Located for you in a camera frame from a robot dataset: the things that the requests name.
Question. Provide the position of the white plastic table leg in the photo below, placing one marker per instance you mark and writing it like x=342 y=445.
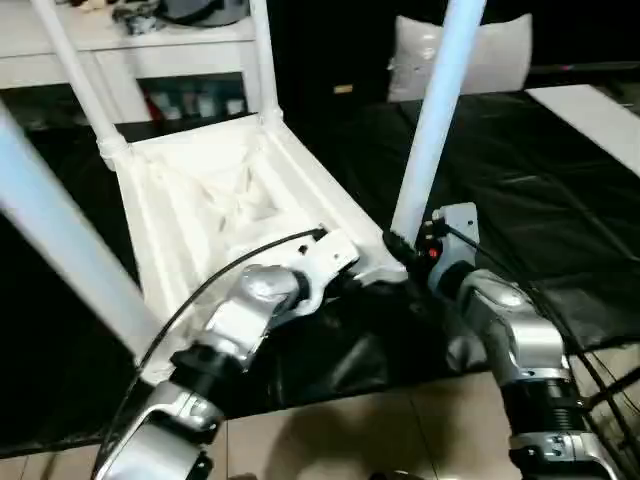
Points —
x=80 y=75
x=440 y=115
x=265 y=60
x=65 y=235

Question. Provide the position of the white plastic table top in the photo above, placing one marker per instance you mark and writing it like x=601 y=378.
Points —
x=175 y=215

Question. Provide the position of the black work mat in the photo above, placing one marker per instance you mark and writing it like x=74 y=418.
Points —
x=525 y=165

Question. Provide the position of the dark round robot body part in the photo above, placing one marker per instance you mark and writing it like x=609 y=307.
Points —
x=392 y=475

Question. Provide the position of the white flat panel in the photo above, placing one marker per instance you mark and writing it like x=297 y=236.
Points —
x=590 y=120

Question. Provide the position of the grey cushion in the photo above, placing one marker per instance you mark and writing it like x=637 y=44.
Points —
x=500 y=55

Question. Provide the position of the small white cup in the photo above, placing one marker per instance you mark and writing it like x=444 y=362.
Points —
x=232 y=106

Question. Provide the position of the black speaker with gold label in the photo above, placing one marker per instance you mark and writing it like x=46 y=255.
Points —
x=325 y=50

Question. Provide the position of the white patterned jar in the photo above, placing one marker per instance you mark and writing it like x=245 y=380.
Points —
x=205 y=105

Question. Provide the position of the black stand leg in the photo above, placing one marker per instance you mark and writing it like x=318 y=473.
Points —
x=615 y=395

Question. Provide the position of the red packet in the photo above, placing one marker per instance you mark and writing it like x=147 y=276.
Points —
x=155 y=105

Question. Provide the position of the grey helmet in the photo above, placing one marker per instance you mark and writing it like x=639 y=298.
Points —
x=205 y=11

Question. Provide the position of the white sideboard with glass doors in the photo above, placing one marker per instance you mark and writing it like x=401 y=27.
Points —
x=40 y=45

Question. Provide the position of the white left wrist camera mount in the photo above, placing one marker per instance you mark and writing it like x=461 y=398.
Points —
x=327 y=255

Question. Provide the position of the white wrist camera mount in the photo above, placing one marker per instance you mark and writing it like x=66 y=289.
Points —
x=462 y=225
x=327 y=255

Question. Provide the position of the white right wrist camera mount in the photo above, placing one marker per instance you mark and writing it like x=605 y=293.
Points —
x=462 y=225

